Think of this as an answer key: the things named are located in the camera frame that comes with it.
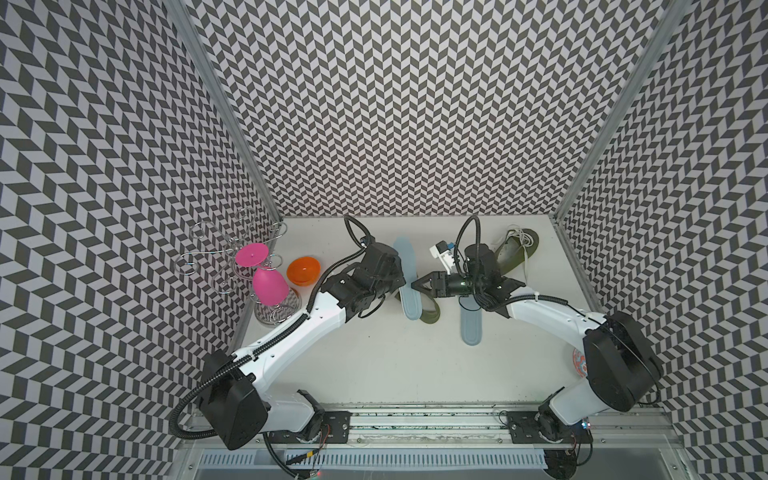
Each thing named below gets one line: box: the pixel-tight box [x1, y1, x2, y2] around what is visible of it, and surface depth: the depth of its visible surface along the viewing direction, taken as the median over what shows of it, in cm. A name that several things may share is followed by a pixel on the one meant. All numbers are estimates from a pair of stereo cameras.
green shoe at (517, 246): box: [495, 228, 539, 276], surface depth 103 cm
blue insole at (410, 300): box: [394, 236, 422, 321], surface depth 82 cm
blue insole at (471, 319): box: [459, 294, 483, 346], surface depth 91 cm
